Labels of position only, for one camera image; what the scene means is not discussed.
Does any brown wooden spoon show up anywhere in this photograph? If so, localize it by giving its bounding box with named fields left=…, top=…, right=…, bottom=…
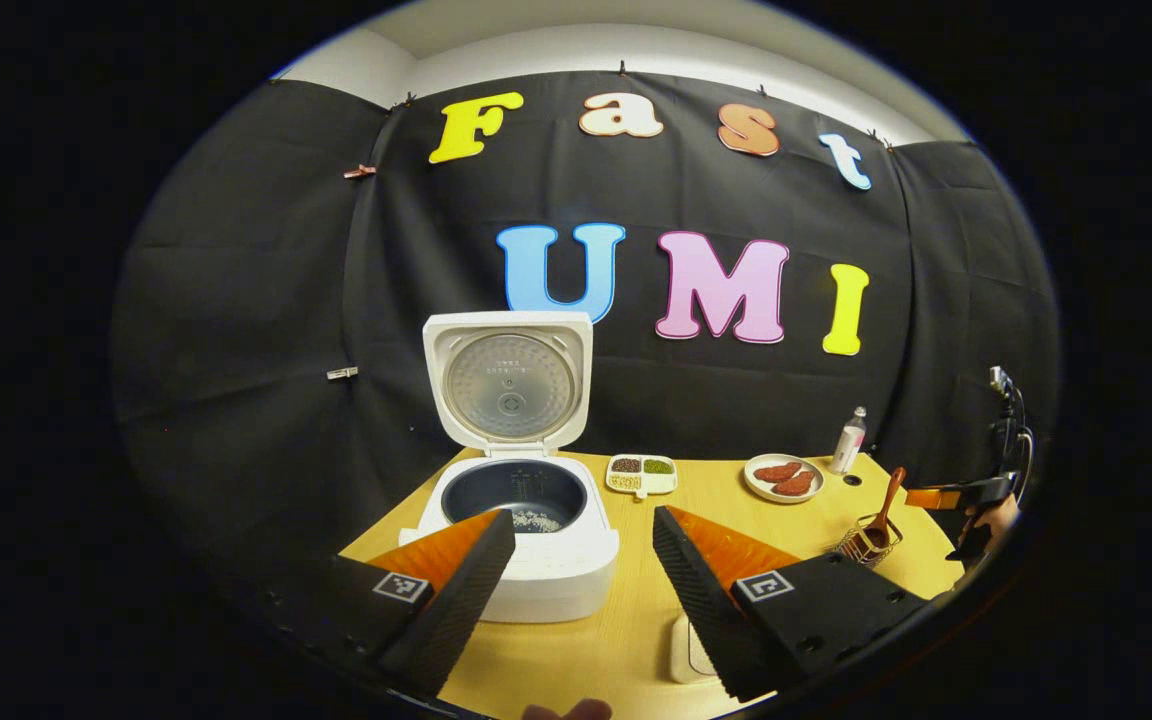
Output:
left=861, top=467, right=907, bottom=551

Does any round white plate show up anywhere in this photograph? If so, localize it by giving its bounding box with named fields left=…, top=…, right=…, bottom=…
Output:
left=744, top=453, right=825, bottom=503

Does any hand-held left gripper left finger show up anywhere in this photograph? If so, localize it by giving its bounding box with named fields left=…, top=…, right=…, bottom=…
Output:
left=236, top=507, right=518, bottom=701

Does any white divided dish of beans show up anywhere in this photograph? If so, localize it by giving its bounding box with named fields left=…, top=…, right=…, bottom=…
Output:
left=606, top=454, right=679, bottom=499

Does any wire chopstick holder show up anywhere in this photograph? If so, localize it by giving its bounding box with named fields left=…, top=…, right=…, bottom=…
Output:
left=833, top=515, right=904, bottom=569

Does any black backdrop cloth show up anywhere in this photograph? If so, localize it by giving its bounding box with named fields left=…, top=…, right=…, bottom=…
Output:
left=111, top=70, right=1062, bottom=601

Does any white rice cooker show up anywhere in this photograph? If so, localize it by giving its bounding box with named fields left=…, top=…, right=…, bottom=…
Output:
left=398, top=310, right=621, bottom=624

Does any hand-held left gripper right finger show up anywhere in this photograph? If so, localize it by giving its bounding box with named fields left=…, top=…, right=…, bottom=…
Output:
left=651, top=504, right=940, bottom=703

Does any small white bottle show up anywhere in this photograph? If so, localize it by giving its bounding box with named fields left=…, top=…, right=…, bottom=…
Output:
left=831, top=406, right=868, bottom=475

